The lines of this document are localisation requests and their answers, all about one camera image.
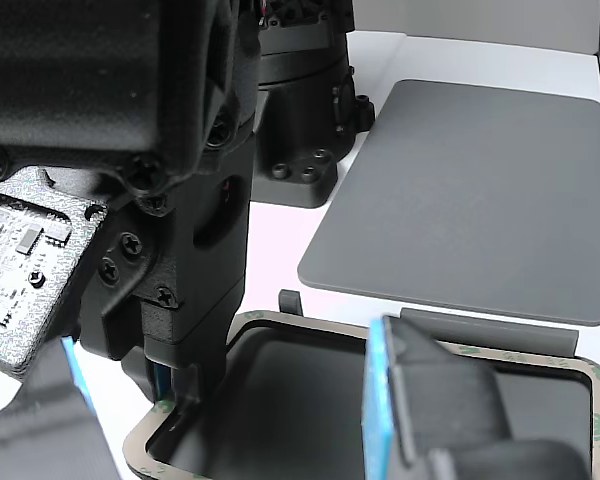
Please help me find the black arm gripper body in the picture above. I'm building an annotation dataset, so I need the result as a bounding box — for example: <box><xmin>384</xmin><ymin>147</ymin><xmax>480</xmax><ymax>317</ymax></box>
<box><xmin>77</xmin><ymin>134</ymin><xmax>255</xmax><ymax>361</ymax></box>

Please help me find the light grey frame holder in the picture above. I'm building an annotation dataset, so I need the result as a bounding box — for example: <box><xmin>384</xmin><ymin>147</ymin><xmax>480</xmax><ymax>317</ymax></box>
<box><xmin>122</xmin><ymin>288</ymin><xmax>600</xmax><ymax>480</ymax></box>

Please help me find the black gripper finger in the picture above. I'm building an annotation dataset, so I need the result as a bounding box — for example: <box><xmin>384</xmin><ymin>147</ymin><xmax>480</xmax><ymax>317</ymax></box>
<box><xmin>171</xmin><ymin>356</ymin><xmax>228</xmax><ymax>420</ymax></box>
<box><xmin>121</xmin><ymin>348</ymin><xmax>175</xmax><ymax>405</ymax></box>

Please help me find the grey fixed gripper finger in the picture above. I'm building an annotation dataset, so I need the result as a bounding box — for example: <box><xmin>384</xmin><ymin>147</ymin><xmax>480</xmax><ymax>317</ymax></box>
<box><xmin>365</xmin><ymin>314</ymin><xmax>515</xmax><ymax>480</ymax></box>
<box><xmin>0</xmin><ymin>337</ymin><xmax>125</xmax><ymax>480</ymax></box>

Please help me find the dark grey rectangular mat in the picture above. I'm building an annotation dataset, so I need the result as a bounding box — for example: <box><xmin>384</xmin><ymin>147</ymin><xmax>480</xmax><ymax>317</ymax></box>
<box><xmin>297</xmin><ymin>78</ymin><xmax>600</xmax><ymax>327</ymax></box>

